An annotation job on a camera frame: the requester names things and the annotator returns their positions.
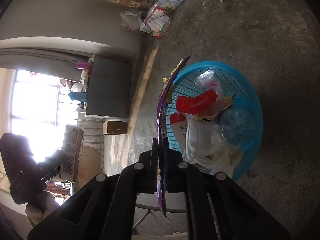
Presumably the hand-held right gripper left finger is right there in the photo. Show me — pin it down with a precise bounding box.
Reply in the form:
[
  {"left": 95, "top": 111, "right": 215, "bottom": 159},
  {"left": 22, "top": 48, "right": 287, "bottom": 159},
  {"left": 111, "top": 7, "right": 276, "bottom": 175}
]
[{"left": 27, "top": 137, "right": 160, "bottom": 240}]

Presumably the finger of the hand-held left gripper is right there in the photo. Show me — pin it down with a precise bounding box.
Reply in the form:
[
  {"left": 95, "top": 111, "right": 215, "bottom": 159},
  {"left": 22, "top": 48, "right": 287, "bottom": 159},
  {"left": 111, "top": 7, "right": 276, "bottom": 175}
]
[
  {"left": 37, "top": 149, "right": 65, "bottom": 173},
  {"left": 43, "top": 167, "right": 61, "bottom": 183}
]

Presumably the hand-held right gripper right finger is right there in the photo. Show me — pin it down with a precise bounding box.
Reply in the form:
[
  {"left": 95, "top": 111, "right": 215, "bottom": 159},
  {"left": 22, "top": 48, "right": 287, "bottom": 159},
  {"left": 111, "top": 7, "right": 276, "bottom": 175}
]
[{"left": 162, "top": 136, "right": 292, "bottom": 240}]

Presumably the printed carton with barcode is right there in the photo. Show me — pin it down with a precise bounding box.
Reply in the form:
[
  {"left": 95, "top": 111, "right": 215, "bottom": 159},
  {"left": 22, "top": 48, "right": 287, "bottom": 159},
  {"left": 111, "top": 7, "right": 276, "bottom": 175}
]
[{"left": 59, "top": 124, "right": 85, "bottom": 182}]

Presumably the clear plastic cup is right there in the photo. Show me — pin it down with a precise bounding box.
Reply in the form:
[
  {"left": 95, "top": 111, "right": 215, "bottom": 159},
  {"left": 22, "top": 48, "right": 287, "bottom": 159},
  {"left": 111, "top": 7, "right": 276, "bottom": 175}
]
[{"left": 185, "top": 119, "right": 223, "bottom": 162}]

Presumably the white tissue paper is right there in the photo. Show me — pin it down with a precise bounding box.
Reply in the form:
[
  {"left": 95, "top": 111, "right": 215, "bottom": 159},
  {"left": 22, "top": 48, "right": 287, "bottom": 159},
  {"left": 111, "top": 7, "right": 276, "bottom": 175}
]
[{"left": 209, "top": 144, "right": 244, "bottom": 176}]

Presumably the purple snack packet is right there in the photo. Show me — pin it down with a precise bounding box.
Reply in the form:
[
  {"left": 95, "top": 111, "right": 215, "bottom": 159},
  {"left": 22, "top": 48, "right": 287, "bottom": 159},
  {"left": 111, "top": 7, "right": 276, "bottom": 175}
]
[{"left": 156, "top": 52, "right": 193, "bottom": 217}]

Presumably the red wrapper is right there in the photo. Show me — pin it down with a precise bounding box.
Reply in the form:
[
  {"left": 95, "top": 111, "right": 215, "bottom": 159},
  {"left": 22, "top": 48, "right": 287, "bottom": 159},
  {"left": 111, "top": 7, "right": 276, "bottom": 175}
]
[{"left": 176, "top": 89, "right": 218, "bottom": 115}]

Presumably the clear plastic bag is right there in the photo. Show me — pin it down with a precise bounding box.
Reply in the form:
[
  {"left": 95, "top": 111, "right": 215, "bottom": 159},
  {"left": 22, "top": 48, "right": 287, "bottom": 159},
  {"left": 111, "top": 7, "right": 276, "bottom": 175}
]
[{"left": 194, "top": 72, "right": 225, "bottom": 101}]

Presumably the blue plastic mesh basket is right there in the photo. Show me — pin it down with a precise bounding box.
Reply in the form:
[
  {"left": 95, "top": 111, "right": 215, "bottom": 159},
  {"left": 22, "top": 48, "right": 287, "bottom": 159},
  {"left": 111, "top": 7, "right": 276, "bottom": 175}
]
[{"left": 162, "top": 60, "right": 264, "bottom": 182}]

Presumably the person's left hand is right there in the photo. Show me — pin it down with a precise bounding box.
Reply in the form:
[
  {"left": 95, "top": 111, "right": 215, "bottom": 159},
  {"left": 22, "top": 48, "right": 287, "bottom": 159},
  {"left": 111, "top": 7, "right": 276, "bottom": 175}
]
[{"left": 26, "top": 191, "right": 61, "bottom": 227}]

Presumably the brown cardboard box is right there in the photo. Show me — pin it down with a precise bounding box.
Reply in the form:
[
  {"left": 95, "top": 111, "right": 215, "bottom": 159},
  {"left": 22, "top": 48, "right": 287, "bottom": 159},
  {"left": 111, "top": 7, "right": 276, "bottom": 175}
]
[{"left": 102, "top": 120, "right": 128, "bottom": 136}]

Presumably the blue detergent bottle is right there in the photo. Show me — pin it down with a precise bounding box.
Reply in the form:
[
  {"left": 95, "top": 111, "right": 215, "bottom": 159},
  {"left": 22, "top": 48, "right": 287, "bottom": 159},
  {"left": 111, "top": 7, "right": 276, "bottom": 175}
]
[{"left": 68, "top": 91, "right": 87, "bottom": 103}]

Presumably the grey cabinet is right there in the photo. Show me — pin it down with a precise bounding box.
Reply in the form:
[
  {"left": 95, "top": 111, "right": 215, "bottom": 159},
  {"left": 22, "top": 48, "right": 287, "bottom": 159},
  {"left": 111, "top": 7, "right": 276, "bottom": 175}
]
[{"left": 85, "top": 57, "right": 132, "bottom": 118}]

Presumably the grey curtain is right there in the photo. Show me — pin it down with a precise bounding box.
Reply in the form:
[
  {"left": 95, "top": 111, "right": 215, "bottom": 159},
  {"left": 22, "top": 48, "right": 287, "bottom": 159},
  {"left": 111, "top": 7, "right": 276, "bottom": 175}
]
[{"left": 0, "top": 48, "right": 83, "bottom": 83}]

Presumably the white plastic bag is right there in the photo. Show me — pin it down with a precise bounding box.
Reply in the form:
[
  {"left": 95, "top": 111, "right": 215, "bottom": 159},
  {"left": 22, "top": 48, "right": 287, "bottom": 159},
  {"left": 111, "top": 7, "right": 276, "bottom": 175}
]
[{"left": 120, "top": 9, "right": 143, "bottom": 32}]

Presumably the pile of packets on floor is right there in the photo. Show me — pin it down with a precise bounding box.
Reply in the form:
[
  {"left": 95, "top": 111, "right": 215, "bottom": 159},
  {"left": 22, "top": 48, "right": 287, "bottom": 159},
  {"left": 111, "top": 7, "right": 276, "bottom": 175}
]
[{"left": 139, "top": 0, "right": 190, "bottom": 40}]

